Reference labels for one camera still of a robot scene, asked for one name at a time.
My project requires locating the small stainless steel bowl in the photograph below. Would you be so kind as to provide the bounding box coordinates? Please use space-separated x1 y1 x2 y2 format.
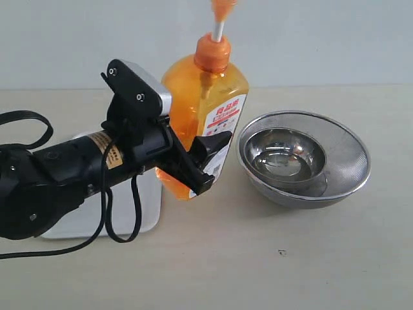
241 127 327 194

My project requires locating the white rectangular foam tray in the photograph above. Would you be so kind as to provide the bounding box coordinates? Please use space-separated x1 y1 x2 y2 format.
33 130 161 239

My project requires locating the steel mesh colander bowl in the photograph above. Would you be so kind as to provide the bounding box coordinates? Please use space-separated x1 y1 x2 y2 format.
236 110 371 209

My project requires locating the black cable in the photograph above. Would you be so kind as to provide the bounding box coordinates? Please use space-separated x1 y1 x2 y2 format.
0 110 145 260

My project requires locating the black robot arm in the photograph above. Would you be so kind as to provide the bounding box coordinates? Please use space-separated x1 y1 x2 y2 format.
1 119 232 241

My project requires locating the orange pump soap bottle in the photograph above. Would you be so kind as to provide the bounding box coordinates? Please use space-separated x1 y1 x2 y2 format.
155 0 251 203

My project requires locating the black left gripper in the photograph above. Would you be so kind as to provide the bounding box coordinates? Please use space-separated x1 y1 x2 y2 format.
119 118 232 194

